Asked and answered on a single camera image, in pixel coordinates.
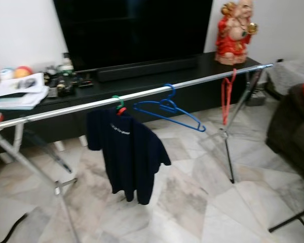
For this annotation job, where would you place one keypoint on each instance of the white blue plush ball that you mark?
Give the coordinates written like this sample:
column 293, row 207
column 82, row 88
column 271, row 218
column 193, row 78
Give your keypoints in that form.
column 6, row 74

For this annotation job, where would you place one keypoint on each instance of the orange yellow plush ball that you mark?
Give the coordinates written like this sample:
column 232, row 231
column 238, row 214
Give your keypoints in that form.
column 23, row 72

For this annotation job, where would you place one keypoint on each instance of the grey extension socket box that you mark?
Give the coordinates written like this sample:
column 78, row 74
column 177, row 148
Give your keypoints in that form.
column 256, row 98

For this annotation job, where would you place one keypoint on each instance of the stack of white papers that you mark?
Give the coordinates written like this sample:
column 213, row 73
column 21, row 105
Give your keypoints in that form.
column 20, row 91

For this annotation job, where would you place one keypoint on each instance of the black television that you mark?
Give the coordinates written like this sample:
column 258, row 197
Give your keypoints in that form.
column 131, row 30

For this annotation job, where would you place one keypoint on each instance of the blue plastic hanger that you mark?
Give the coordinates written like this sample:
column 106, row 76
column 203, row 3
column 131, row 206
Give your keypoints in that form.
column 167, row 105

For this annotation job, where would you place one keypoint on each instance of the clear plastic bottle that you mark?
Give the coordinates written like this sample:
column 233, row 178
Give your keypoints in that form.
column 67, row 63

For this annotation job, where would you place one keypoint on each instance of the black tape dispenser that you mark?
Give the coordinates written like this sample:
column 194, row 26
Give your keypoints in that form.
column 66, row 86

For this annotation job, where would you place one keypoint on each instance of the silver clothes rack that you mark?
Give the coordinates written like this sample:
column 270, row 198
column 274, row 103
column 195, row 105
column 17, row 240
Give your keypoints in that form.
column 66, row 110

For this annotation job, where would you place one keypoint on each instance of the black soundbar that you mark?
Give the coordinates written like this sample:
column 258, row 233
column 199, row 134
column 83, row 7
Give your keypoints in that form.
column 147, row 69

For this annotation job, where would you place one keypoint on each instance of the navy blue polo shirt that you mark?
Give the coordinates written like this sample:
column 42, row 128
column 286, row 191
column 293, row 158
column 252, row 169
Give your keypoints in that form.
column 126, row 157

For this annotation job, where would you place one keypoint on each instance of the grey lace covered side table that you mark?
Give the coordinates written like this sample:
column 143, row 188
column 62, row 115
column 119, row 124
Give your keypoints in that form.
column 291, row 73

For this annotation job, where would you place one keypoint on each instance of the red plastic hanger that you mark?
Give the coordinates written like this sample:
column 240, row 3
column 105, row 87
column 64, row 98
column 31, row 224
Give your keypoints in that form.
column 224, row 101

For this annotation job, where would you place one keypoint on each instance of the green plastic hanger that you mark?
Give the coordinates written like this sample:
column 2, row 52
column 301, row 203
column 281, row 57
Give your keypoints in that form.
column 120, row 104

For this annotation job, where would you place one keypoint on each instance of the red laughing Buddha statue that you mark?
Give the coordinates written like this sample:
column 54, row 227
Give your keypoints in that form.
column 235, row 40

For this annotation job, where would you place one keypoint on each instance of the black tv console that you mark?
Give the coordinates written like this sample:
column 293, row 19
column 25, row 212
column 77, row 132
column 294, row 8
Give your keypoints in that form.
column 202, row 96

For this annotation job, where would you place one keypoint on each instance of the dark brown sofa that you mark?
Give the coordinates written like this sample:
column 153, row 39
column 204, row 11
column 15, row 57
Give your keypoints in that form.
column 289, row 136

